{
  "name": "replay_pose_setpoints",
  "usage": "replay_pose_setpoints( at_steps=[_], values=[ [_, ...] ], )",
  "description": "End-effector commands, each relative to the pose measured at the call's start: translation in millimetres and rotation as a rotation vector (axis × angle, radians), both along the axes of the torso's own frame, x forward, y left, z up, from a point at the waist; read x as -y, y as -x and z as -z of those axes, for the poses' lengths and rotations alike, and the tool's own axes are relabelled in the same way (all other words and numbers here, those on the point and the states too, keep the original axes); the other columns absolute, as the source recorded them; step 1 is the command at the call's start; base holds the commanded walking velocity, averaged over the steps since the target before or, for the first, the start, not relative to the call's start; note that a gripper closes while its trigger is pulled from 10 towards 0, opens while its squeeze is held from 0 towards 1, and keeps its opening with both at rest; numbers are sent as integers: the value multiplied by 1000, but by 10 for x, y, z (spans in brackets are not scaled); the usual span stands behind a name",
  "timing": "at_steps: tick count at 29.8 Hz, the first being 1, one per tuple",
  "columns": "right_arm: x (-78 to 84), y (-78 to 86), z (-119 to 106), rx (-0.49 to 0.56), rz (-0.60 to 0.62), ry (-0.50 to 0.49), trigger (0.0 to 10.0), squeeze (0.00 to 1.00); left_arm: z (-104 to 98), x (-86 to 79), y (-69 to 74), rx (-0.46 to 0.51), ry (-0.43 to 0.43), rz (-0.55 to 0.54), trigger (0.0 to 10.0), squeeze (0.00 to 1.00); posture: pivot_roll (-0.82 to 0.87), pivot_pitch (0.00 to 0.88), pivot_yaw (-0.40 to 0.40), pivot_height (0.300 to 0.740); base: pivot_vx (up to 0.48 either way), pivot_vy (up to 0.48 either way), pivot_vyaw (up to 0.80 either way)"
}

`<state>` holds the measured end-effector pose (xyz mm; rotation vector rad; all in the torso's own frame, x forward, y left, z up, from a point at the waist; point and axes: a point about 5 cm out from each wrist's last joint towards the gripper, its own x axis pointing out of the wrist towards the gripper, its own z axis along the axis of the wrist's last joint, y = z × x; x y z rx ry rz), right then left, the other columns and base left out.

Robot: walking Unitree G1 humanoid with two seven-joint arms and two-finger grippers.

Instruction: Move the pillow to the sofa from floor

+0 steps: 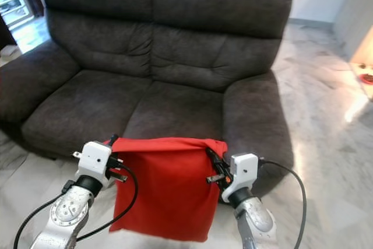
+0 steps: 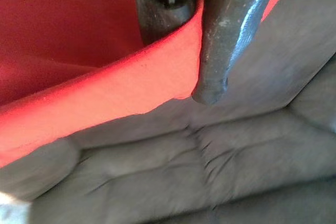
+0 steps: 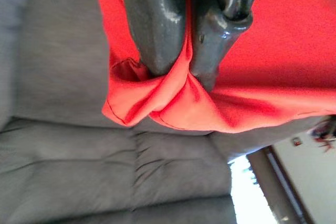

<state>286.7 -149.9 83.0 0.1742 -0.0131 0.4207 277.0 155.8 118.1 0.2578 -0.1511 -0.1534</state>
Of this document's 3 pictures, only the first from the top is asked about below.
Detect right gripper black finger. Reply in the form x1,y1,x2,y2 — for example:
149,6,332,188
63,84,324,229
205,147,228,172

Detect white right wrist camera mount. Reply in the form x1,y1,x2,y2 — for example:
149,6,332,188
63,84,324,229
230,153,260,194

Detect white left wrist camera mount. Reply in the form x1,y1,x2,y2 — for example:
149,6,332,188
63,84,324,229
73,141,112,180

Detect red pillow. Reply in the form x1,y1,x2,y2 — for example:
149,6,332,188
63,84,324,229
104,136,228,243

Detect dark grey two-seat sofa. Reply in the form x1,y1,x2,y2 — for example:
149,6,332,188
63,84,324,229
1,0,295,203

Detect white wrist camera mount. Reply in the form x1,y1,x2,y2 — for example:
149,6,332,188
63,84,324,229
73,141,112,180
230,153,260,194

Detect dark brown wooden door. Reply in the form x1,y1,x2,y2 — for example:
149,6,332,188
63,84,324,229
1,24,17,51

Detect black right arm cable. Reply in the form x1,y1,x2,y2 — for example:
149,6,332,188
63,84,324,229
258,160,308,249

